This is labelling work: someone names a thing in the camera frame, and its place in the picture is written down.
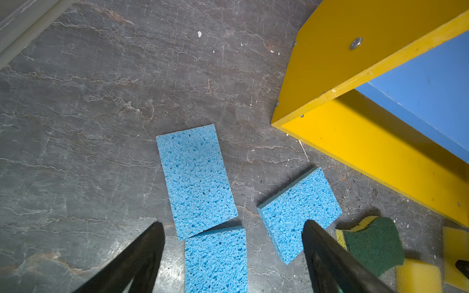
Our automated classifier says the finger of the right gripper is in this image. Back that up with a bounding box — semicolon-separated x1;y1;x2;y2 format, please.
455;260;469;279

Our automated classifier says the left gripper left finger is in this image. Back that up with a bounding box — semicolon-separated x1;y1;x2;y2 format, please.
75;222;165;293

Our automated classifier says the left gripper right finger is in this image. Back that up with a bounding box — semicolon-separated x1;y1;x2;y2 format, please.
302;220;393;293

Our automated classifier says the yellow sponge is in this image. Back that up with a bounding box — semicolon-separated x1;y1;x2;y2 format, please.
396;258;443;293
442;227;469;292

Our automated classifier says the dark green scourer sponge upper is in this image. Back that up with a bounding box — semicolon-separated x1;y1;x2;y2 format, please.
335;216;404;277

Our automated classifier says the blue sponge middle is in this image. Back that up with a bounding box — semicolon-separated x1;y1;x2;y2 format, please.
257;167;342;264

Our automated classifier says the blue sponge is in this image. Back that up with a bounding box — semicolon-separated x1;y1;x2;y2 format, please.
156;125;238;241
184;226;248;293
257;167;342;264

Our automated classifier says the blue sponge lower left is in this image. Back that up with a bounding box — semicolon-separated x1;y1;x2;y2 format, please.
184;226;248;293

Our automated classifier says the blue sponge far left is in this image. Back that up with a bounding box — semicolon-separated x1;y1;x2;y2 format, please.
156;125;238;241

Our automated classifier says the yellow shelf unit frame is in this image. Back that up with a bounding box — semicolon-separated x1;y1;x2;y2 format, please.
272;1;469;227

